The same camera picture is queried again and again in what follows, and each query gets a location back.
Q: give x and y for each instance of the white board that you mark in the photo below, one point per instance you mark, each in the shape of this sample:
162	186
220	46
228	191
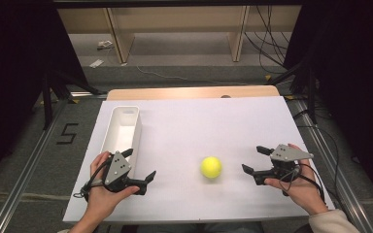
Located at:
191	129

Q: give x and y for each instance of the white plastic bin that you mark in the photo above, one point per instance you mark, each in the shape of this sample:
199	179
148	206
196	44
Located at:
123	132

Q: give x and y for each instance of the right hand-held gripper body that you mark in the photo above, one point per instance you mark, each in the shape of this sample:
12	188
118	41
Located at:
286	155

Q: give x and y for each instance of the yellow tape piece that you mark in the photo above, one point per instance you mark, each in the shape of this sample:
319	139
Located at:
74	101
268	77
289	97

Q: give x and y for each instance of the wooden table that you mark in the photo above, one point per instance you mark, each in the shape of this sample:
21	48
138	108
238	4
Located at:
175	93

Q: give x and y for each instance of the black metal stand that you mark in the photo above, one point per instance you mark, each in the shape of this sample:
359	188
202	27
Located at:
310	93
47	103

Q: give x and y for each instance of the person's right hand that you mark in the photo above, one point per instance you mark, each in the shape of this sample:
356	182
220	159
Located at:
301	191

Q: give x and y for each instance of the black curtain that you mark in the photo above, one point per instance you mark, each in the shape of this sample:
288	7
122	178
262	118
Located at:
353	81
16	64

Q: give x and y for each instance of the yellow tennis ball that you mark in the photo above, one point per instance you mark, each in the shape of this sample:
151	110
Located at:
211	167

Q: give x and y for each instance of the person's left hand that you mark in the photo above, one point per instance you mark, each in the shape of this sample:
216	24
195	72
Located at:
105	199

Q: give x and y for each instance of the dark table grommet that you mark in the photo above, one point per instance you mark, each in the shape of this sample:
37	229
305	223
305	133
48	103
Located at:
225	96

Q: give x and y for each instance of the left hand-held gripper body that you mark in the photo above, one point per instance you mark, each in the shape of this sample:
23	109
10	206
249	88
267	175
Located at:
118	170

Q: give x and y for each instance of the wooden shelf unit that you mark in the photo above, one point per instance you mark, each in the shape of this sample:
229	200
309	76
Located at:
178	19

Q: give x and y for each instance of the white paper slip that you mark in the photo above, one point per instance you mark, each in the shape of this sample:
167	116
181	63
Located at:
96	63

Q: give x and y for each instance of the long aluminium rail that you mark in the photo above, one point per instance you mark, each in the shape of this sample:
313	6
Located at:
22	181
340	181

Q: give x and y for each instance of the short aluminium rail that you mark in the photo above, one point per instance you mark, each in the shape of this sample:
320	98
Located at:
87	94

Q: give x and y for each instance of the crumpled paper packet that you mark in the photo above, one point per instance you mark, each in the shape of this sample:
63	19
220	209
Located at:
105	44

